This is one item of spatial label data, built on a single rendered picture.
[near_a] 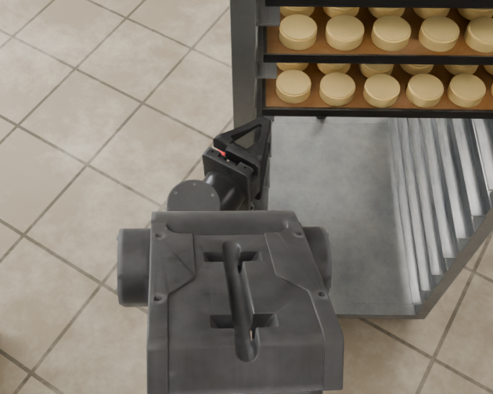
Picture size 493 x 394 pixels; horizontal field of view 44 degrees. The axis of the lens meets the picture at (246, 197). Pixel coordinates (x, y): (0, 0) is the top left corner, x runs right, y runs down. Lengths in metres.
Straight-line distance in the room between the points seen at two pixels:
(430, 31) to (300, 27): 0.17
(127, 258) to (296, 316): 0.10
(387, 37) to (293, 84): 0.15
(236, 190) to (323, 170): 1.06
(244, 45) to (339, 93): 0.18
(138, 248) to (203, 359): 0.09
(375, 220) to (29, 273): 1.01
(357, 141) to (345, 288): 0.48
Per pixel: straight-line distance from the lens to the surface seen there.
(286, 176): 1.76
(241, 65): 0.77
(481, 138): 1.14
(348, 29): 0.83
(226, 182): 0.73
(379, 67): 0.91
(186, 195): 0.64
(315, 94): 0.89
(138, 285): 0.31
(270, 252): 0.28
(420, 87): 0.90
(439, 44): 0.84
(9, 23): 2.53
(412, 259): 1.59
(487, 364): 1.81
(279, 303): 0.25
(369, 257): 1.66
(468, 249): 1.29
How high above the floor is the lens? 1.63
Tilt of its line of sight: 60 degrees down
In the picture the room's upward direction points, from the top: straight up
